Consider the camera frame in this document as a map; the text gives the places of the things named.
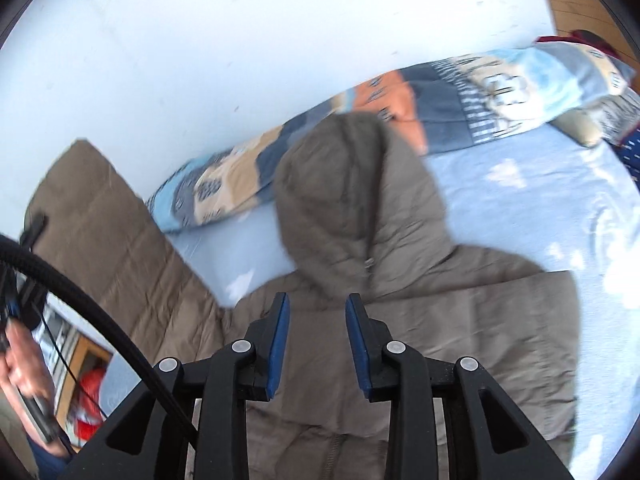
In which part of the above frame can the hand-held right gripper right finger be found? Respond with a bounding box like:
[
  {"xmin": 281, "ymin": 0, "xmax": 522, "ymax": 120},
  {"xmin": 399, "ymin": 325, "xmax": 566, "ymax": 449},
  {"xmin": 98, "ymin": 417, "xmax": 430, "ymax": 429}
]
[{"xmin": 346, "ymin": 293, "xmax": 577, "ymax": 480}]

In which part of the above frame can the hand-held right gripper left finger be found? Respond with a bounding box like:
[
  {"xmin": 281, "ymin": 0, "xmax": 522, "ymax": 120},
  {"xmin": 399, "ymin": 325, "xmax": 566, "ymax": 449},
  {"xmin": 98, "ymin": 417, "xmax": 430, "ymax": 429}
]
[{"xmin": 65, "ymin": 291, "xmax": 292, "ymax": 480}]

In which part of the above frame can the brown hooded puffer jacket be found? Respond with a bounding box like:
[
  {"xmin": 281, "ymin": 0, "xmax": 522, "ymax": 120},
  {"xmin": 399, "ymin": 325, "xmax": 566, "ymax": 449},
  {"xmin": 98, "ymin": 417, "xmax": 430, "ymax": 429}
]
[{"xmin": 22, "ymin": 110, "xmax": 582, "ymax": 480}]

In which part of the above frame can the person's left hand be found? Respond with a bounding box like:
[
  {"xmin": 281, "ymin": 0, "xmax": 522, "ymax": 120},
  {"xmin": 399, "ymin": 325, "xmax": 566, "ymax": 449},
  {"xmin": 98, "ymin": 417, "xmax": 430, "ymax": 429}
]
[{"xmin": 0, "ymin": 317, "xmax": 57, "ymax": 403}]

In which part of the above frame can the wooden cabinet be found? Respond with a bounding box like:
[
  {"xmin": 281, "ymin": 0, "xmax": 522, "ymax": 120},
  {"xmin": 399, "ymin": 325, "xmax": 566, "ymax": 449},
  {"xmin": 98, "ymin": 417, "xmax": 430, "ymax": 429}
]
[{"xmin": 51, "ymin": 334, "xmax": 114, "ymax": 423}]

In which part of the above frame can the red bag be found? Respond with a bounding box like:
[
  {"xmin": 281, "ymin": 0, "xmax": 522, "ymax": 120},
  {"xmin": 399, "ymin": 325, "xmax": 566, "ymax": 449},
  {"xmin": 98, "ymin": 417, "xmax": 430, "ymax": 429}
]
[{"xmin": 74, "ymin": 367, "xmax": 109, "ymax": 442}]

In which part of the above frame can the light blue bed sheet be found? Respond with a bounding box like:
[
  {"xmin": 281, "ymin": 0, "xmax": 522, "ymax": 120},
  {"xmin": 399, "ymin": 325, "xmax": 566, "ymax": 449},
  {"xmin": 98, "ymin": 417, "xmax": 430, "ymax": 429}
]
[{"xmin": 95, "ymin": 122, "xmax": 640, "ymax": 480}]

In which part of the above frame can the patchwork fleece blanket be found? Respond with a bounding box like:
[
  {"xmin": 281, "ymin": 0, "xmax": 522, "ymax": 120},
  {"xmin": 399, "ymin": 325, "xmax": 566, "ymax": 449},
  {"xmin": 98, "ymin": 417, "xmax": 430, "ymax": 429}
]
[{"xmin": 147, "ymin": 42, "xmax": 640, "ymax": 234}]

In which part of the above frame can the beige pillow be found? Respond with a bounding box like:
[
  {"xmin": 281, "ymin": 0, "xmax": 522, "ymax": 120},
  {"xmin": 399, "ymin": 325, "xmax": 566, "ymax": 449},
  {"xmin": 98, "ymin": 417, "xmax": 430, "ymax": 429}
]
[{"xmin": 550, "ymin": 104, "xmax": 617, "ymax": 149}]

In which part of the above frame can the navy star-print pillow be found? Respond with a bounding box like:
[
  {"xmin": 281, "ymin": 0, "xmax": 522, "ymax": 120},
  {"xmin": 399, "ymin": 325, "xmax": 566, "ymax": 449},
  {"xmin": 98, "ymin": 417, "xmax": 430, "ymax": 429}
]
[{"xmin": 617, "ymin": 127, "xmax": 640, "ymax": 182}]

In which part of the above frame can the grey printed pillow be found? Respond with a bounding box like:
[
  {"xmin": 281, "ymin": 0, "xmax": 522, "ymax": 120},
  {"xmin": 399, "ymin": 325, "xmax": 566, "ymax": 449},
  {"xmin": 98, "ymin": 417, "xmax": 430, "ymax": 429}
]
[{"xmin": 597, "ymin": 94, "xmax": 640, "ymax": 147}]

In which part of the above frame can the dark red cloth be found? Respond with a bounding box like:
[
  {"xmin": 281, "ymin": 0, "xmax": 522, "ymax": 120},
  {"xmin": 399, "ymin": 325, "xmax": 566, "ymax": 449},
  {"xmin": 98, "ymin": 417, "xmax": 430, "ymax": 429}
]
[{"xmin": 536, "ymin": 29, "xmax": 623, "ymax": 58}]

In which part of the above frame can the wooden headboard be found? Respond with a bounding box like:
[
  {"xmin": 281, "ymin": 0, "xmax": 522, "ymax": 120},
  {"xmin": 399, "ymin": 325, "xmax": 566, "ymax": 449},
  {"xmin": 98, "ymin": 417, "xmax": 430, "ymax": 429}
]
[{"xmin": 545, "ymin": 0, "xmax": 627, "ymax": 56}]

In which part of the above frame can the thick black braided cable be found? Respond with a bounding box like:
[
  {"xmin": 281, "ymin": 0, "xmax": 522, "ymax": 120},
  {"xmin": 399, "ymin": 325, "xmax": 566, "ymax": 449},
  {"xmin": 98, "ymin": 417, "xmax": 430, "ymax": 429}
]
[{"xmin": 0, "ymin": 234, "xmax": 201, "ymax": 443}]

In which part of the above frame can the thin black cable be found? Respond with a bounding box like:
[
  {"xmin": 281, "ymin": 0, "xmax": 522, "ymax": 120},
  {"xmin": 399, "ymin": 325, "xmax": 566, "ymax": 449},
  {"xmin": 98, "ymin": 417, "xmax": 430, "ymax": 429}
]
[{"xmin": 41, "ymin": 305, "xmax": 107, "ymax": 419}]

